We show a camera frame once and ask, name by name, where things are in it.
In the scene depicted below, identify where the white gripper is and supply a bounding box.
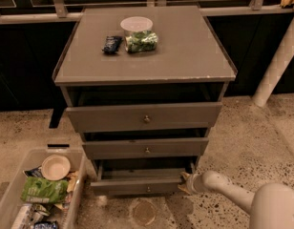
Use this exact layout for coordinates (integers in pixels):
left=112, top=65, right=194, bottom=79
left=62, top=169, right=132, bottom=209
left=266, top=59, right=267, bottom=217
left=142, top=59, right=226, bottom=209
left=178, top=172, right=204, bottom=195

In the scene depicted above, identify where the grey bottom drawer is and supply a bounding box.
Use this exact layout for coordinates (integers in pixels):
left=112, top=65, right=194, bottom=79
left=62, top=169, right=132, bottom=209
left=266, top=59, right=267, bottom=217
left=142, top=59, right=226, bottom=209
left=91, top=156, right=196, bottom=196

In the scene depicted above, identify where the grey drawer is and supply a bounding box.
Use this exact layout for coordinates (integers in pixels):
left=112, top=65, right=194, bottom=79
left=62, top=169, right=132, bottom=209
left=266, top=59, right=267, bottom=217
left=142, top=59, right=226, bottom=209
left=91, top=156, right=196, bottom=196
left=83, top=137, right=209, bottom=159
left=67, top=102, right=222, bottom=133

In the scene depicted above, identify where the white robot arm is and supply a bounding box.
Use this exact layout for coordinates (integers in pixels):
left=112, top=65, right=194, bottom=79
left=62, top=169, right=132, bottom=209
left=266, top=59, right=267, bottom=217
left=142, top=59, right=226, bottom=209
left=178, top=171, right=294, bottom=229

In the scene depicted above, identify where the grey middle drawer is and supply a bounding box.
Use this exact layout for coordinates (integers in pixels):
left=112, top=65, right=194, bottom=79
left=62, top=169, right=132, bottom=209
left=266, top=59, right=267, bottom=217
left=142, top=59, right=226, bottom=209
left=83, top=137, right=209, bottom=159

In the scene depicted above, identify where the grey top drawer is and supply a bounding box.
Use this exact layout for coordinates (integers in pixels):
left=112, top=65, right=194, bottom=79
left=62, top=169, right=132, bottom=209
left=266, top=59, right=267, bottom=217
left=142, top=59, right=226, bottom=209
left=67, top=102, right=222, bottom=133

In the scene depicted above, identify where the grey drawer cabinet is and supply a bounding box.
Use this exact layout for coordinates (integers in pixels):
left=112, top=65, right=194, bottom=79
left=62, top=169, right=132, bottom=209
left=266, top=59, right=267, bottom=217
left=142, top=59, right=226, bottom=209
left=52, top=5, right=240, bottom=177

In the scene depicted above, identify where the round metal floor drain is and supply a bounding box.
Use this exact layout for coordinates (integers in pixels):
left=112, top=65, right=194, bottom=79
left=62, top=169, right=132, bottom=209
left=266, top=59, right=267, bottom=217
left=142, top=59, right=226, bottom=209
left=129, top=198, right=157, bottom=226

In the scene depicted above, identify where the white paper bowl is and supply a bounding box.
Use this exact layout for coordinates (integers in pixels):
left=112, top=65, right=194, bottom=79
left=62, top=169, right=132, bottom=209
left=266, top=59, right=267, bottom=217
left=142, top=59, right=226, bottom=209
left=41, top=155, right=71, bottom=180

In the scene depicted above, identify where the green chip bag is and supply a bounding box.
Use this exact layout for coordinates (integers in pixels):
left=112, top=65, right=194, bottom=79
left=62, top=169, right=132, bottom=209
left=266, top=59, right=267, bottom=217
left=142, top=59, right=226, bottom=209
left=21, top=177, right=68, bottom=203

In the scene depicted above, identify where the blue white snack bag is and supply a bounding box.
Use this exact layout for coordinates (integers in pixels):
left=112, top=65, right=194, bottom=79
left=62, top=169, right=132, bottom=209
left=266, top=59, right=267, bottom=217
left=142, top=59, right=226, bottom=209
left=23, top=167, right=43, bottom=177

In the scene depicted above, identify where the clear jar white lid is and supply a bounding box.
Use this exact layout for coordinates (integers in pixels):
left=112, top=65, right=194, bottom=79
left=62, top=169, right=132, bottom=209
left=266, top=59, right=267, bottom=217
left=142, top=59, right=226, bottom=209
left=120, top=16, right=158, bottom=53

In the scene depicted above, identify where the dark blue snack packet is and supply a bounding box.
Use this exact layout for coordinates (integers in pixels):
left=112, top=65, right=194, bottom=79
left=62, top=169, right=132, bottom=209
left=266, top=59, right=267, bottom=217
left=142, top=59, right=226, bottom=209
left=102, top=35, right=122, bottom=54

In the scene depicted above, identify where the white wrapped package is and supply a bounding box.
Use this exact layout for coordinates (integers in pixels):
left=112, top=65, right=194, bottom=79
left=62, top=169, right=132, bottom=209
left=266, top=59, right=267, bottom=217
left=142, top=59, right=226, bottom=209
left=11, top=203, right=51, bottom=229

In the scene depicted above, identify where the white slanted pillar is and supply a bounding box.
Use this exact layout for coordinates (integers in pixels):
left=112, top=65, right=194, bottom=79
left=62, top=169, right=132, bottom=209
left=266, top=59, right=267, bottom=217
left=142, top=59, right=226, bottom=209
left=252, top=17, right=294, bottom=107

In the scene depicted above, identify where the clear plastic storage bin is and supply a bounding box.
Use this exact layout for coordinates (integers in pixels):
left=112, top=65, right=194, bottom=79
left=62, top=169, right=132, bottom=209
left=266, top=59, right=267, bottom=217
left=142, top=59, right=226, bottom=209
left=0, top=149, right=87, bottom=229

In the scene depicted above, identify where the yellow object on ledge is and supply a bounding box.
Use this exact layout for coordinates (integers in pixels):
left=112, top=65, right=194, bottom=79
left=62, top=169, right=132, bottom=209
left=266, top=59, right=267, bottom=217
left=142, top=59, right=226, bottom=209
left=280, top=0, right=294, bottom=9

